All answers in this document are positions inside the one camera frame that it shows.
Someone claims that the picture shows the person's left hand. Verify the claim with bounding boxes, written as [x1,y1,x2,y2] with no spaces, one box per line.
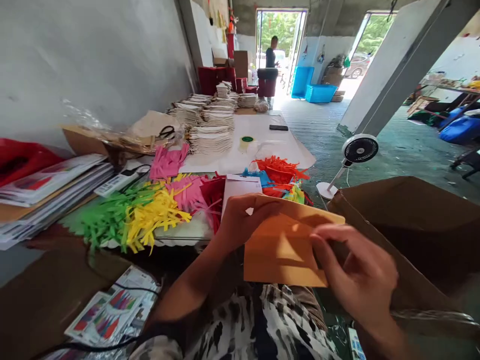
[215,193,286,257]

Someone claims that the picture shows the person's right hand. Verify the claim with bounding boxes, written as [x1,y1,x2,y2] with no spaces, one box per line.
[309,224,400,324]

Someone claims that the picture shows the orange paper envelope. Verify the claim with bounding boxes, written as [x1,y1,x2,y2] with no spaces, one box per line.
[243,194,346,289]

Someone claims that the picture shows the pile of blue paper fringes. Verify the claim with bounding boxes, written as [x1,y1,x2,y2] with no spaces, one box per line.
[242,167,272,188]

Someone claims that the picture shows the white paper card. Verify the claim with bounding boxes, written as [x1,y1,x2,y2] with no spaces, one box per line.
[220,173,263,222]

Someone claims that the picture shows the pile of orange paper fringes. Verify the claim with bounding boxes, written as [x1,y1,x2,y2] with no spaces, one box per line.
[253,156,311,197]

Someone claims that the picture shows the pile of red paper fringes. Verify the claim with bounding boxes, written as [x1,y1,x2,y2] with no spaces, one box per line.
[198,175,227,235]

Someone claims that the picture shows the large white paper sheet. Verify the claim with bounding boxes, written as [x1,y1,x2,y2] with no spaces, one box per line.
[179,112,317,177]

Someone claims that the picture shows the clear plastic bag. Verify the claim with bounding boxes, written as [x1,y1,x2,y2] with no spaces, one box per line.
[253,139,292,160]

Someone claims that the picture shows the large pile of pink fringes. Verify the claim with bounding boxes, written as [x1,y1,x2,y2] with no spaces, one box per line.
[164,174,211,215]

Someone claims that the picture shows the white standing fan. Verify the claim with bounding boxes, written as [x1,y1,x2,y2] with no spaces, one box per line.
[315,133,380,201]

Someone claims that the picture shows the large open cardboard box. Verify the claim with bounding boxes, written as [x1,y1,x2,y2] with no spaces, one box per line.
[325,175,480,327]

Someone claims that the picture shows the stacks of cream cloth bags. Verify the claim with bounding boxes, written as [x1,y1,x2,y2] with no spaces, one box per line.
[167,80,260,157]

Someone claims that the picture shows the small pile of pink fringes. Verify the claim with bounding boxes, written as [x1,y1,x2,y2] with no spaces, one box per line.
[149,143,191,182]

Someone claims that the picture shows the pile of yellow paper fringes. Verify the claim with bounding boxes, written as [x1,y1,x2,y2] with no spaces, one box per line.
[119,183,193,256]

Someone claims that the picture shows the person's body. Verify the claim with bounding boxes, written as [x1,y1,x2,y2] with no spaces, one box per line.
[127,280,340,360]

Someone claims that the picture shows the blue plastic crates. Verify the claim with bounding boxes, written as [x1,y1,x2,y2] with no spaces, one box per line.
[290,65,339,104]

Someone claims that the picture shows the stack of red boxes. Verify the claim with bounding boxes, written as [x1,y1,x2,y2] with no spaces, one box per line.
[197,65,260,97]

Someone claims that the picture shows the white power strip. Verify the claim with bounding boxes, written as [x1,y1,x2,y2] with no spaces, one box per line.
[93,164,152,199]

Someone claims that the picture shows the stack of brown cartons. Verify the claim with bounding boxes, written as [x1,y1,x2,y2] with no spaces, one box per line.
[211,49,251,79]

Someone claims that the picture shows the pile of green paper fringes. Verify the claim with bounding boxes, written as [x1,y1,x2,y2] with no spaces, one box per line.
[80,182,166,250]

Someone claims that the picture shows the cardboard box with clear plastic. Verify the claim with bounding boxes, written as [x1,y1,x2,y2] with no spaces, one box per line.
[61,100,185,160]

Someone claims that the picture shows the parked car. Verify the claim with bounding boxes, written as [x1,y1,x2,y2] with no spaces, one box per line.
[342,53,371,80]

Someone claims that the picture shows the blue bags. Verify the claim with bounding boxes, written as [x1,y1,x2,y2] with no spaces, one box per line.
[437,106,480,146]

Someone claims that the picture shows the pile of colourful printed packets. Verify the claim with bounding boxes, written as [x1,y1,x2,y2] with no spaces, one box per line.
[62,265,163,348]

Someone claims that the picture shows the grey concrete pillar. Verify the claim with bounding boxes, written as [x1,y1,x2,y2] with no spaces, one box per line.
[336,0,480,139]

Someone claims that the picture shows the cluttered work table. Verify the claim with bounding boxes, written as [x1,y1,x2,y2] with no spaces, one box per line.
[406,70,480,117]

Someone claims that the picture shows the stack of printed flat packets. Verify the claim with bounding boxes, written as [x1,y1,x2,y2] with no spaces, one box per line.
[0,152,116,251]

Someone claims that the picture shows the flat brown cardboard box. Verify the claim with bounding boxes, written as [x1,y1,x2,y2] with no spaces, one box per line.
[0,238,133,360]

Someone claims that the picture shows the red plastic bag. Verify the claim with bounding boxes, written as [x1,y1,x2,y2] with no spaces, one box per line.
[0,137,65,188]

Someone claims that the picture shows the black cable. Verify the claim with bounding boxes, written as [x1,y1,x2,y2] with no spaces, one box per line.
[31,280,163,360]

